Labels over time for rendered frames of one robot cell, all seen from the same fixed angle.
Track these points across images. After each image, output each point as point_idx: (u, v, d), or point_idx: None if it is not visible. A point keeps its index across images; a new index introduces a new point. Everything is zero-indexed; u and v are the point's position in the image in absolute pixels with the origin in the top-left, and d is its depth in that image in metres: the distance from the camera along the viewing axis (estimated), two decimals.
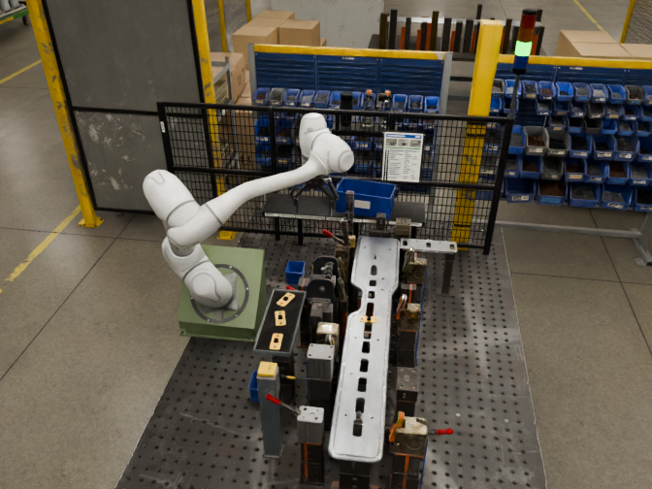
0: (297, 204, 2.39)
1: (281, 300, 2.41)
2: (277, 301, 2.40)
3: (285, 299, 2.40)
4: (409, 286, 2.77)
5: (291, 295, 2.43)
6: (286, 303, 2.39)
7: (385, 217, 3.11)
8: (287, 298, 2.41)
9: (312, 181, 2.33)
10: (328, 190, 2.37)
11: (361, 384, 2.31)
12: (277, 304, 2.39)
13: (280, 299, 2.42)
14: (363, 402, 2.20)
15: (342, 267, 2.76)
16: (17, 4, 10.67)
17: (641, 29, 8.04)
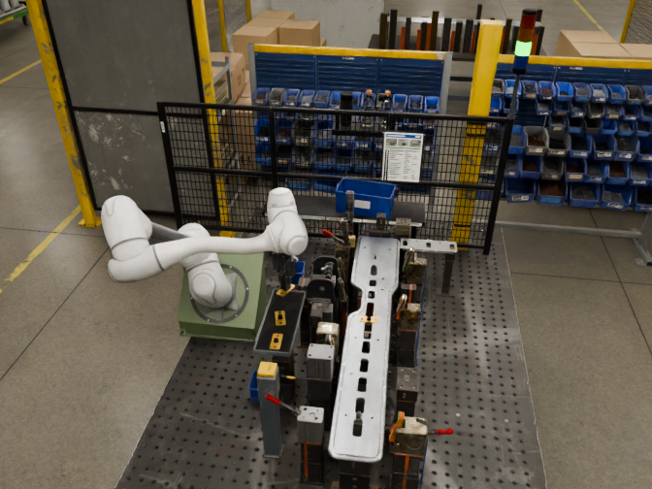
0: (280, 279, 2.35)
1: (281, 290, 2.38)
2: (277, 291, 2.37)
3: (284, 289, 2.37)
4: (409, 286, 2.77)
5: (291, 285, 2.40)
6: (286, 293, 2.36)
7: (385, 217, 3.11)
8: None
9: (281, 253, 2.28)
10: (290, 266, 2.32)
11: (361, 384, 2.31)
12: (277, 294, 2.36)
13: (280, 289, 2.38)
14: (363, 402, 2.20)
15: (342, 267, 2.76)
16: (17, 4, 10.67)
17: (641, 29, 8.04)
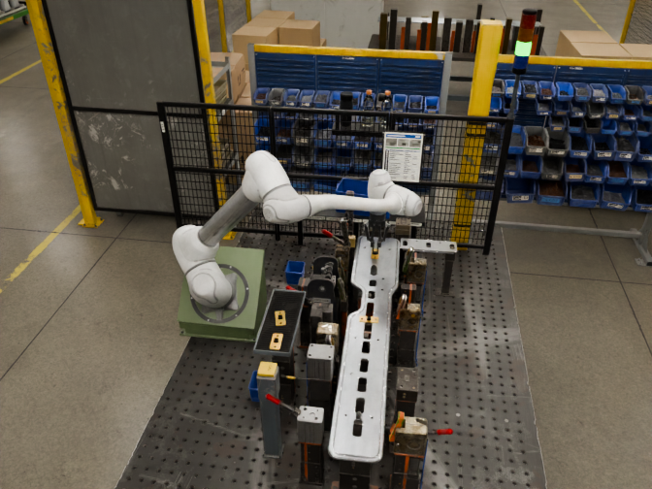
0: (374, 245, 2.88)
1: (373, 255, 2.91)
2: (371, 256, 2.90)
3: (375, 253, 2.91)
4: (409, 286, 2.77)
5: (376, 249, 2.95)
6: (378, 256, 2.91)
7: (385, 217, 3.11)
8: (376, 252, 2.92)
9: (376, 223, 2.82)
10: None
11: (361, 384, 2.31)
12: (373, 258, 2.89)
13: (372, 254, 2.92)
14: (363, 402, 2.20)
15: (342, 267, 2.76)
16: (17, 4, 10.67)
17: (641, 29, 8.04)
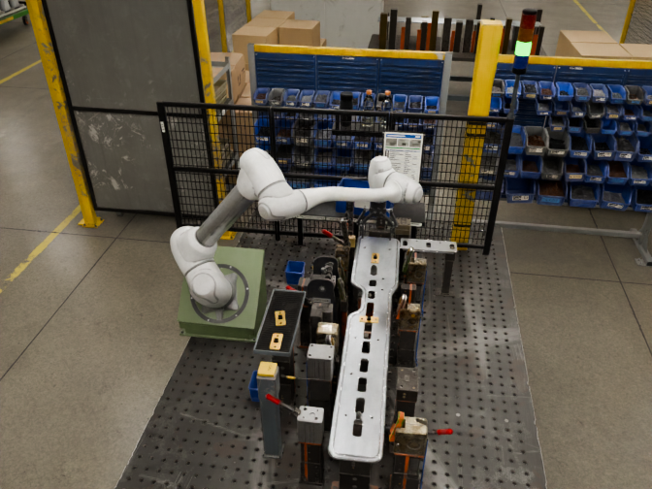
0: (363, 230, 2.84)
1: (373, 259, 2.93)
2: (371, 260, 2.92)
3: (375, 257, 2.93)
4: (409, 286, 2.77)
5: (376, 254, 2.96)
6: (378, 260, 2.92)
7: None
8: (376, 256, 2.93)
9: (376, 211, 2.78)
10: (389, 218, 2.81)
11: (361, 384, 2.31)
12: (373, 262, 2.90)
13: (372, 258, 2.93)
14: (363, 402, 2.20)
15: (342, 267, 2.76)
16: (17, 4, 10.67)
17: (641, 29, 8.04)
